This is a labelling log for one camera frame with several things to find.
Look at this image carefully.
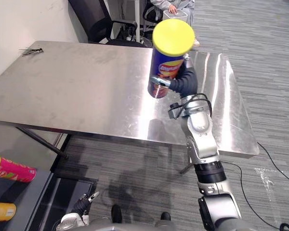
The steel table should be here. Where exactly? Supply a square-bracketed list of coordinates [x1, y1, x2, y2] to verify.
[0, 40, 260, 175]

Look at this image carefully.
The black cable ties bundle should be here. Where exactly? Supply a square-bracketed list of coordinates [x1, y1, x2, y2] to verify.
[18, 48, 44, 57]

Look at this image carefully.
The person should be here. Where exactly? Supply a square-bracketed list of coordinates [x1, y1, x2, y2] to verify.
[149, 0, 200, 48]

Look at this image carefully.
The black shelf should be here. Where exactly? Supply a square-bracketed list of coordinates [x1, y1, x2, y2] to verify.
[0, 168, 99, 231]

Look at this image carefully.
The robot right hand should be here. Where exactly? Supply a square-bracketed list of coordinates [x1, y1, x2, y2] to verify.
[150, 54, 198, 97]

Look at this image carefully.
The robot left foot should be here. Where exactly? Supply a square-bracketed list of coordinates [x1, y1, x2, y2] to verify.
[110, 204, 123, 224]

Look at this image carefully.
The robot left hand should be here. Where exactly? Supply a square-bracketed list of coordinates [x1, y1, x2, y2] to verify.
[72, 191, 101, 216]

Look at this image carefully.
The white box device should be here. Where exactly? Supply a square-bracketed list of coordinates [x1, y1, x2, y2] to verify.
[162, 9, 188, 25]

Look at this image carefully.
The orange chips can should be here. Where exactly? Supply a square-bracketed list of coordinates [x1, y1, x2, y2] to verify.
[0, 202, 17, 222]

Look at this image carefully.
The pink chips can yellow lid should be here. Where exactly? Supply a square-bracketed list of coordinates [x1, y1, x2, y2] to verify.
[0, 154, 37, 183]

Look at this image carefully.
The blue chips can yellow lid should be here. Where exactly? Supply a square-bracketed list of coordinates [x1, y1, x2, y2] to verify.
[147, 19, 196, 99]

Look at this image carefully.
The black floor cable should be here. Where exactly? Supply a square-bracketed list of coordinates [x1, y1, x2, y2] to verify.
[220, 141, 289, 231]

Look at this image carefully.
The black office chair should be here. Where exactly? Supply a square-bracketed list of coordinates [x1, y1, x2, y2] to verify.
[67, 0, 145, 48]

